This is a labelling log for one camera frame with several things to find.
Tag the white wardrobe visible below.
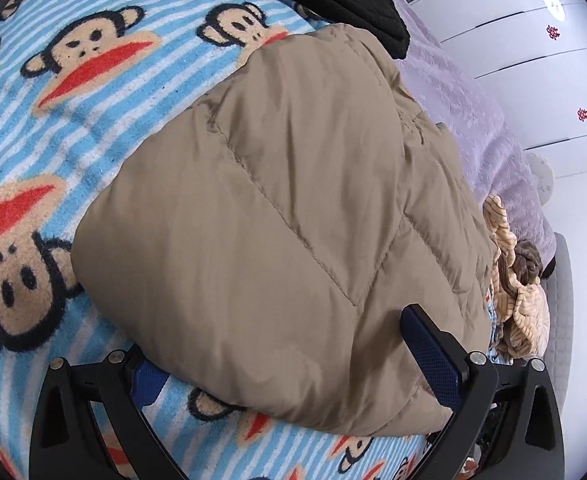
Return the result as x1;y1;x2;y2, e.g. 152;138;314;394
372;0;587;181

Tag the blue monkey print blanket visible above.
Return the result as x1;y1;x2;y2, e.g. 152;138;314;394
0;0;455;480

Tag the white round pillow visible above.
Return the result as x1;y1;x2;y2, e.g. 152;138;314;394
525;151;555;206

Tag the beige striped brown garment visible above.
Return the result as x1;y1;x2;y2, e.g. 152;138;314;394
482;195;551;365

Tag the grey headboard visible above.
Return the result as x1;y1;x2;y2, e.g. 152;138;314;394
542;233;574;411

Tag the tan puffer jacket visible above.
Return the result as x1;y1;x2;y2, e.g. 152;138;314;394
72;25;495;437

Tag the purple quilted bedspread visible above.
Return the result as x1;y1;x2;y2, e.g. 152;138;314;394
392;0;557;266

